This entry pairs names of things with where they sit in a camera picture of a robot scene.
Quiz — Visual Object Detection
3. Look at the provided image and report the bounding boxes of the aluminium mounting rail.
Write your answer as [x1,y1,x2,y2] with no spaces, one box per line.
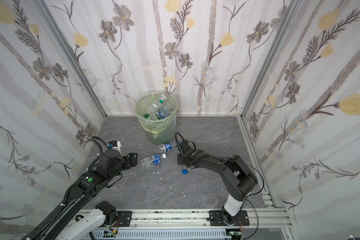
[74,209,292,230]

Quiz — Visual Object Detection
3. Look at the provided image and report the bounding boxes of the mesh waste bin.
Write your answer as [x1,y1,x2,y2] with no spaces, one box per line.
[135,91,179,145]

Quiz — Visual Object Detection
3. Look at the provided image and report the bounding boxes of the clear bottle blue cap pepsi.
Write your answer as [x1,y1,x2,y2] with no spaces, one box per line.
[157,141,177,154]

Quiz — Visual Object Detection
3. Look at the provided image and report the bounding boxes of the corner aluminium profile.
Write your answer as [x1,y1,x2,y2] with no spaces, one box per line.
[240,0,303,120]
[33,0,108,118]

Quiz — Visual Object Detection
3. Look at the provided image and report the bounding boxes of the left corner aluminium profile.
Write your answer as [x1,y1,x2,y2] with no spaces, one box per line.
[33,0,108,118]

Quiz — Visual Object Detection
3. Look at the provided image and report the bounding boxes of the green plastic bin liner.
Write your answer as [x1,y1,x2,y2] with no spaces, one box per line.
[135,91,179,135]

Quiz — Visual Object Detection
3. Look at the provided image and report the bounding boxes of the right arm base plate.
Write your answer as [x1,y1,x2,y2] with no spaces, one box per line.
[207,210,250,227]

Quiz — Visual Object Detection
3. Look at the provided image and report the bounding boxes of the clear bottle blue label bottom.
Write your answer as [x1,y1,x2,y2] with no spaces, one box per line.
[159,102,172,119]

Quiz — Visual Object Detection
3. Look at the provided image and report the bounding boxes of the white slotted cable duct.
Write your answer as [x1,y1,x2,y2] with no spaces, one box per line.
[92,229,232,240]

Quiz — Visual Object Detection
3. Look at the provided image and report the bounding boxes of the clear bottle blue label white cap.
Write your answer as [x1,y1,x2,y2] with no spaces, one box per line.
[141,154,167,167]

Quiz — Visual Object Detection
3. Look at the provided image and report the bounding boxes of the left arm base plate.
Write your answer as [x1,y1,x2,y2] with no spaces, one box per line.
[111,211,133,228]

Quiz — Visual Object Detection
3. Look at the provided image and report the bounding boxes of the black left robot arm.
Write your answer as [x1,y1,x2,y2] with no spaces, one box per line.
[22,136,138,240]

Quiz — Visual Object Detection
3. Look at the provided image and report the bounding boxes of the clear bottle green ring grey cap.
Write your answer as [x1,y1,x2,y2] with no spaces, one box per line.
[145,94,167,116]

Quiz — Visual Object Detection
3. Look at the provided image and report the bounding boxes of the right corner aluminium profile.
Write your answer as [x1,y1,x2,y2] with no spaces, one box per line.
[240,0,303,120]

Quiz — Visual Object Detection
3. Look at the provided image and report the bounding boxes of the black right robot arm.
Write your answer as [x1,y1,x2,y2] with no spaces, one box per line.
[175,132,259,226]

